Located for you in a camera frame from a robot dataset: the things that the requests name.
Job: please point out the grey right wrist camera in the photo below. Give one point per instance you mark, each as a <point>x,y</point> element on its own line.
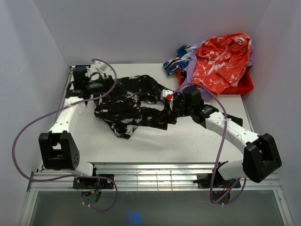
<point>167,96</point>

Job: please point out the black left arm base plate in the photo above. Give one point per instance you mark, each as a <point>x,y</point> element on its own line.
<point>91,188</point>

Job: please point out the orange white tie-dye garment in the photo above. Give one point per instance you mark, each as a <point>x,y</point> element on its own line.
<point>222,61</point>

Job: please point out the black white tie-dye trousers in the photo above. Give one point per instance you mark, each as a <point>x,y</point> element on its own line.
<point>134,102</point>

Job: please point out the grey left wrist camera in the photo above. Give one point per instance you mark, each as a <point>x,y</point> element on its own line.
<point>100,68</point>

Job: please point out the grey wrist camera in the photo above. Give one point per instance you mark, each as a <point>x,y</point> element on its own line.
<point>167,96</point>
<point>100,68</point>

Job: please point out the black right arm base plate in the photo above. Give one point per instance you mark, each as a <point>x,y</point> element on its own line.
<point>203,180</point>

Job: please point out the blue white patterned garment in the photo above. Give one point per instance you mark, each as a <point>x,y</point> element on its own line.
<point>181,61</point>

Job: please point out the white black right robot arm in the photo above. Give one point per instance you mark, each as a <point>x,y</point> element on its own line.
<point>260,153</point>

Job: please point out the blue label sticker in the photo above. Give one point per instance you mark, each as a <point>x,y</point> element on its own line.
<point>83,66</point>

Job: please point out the red plastic bin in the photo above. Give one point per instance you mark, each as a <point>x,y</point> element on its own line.
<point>244,86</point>

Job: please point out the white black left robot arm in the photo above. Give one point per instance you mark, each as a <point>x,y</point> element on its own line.
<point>58,148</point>

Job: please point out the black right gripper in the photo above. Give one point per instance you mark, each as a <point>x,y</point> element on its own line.
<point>173,117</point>

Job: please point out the lilac purple garment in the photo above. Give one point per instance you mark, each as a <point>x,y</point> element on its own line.
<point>189,69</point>

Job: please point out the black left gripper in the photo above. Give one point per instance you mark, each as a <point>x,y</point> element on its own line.
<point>108,84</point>

